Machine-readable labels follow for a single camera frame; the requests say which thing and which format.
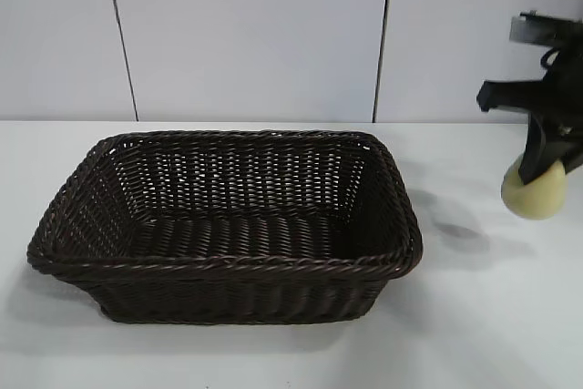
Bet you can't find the dark brown wicker basket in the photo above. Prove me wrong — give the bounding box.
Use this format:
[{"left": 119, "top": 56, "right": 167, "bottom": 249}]
[{"left": 26, "top": 129, "right": 424, "bottom": 325}]

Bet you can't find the pale yellow egg yolk pastry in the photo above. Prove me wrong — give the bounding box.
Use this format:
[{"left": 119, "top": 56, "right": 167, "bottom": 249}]
[{"left": 500, "top": 161, "right": 568, "bottom": 221}]

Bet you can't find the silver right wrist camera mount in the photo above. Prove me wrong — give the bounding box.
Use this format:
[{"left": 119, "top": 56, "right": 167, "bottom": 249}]
[{"left": 508, "top": 10, "right": 583, "bottom": 49}]

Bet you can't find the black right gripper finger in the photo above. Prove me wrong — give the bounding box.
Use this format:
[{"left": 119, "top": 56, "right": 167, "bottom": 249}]
[
  {"left": 521, "top": 117, "right": 551, "bottom": 188},
  {"left": 545, "top": 127, "right": 578, "bottom": 176}
]

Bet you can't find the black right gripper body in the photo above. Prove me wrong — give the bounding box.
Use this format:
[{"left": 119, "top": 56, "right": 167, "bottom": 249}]
[{"left": 476, "top": 42, "right": 583, "bottom": 135}]

